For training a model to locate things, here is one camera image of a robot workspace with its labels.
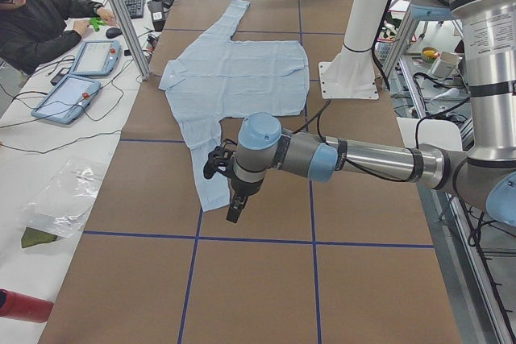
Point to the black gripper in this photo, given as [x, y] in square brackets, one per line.
[242, 188]

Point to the light blue button-up shirt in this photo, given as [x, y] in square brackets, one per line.
[216, 78]

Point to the brown paper table cover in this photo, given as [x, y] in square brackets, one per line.
[346, 261]

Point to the clear plastic bag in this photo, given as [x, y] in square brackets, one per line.
[61, 208]

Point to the lower blue teach pendant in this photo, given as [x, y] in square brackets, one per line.
[67, 100]

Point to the blue teach pendant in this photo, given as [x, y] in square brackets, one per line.
[67, 100]
[96, 58]

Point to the upper blue teach pendant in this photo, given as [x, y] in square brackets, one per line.
[96, 58]

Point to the green cloth piece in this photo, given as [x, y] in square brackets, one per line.
[32, 237]

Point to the black computer mouse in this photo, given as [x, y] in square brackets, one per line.
[113, 32]

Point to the white chair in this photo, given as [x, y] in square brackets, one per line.
[439, 133]

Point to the green plastic object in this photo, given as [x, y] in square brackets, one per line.
[96, 23]

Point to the red bottle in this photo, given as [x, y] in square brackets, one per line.
[21, 307]

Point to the seated person in black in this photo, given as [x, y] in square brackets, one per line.
[35, 32]

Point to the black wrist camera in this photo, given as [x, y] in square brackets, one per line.
[219, 160]

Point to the aluminium frame post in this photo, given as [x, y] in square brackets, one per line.
[131, 38]

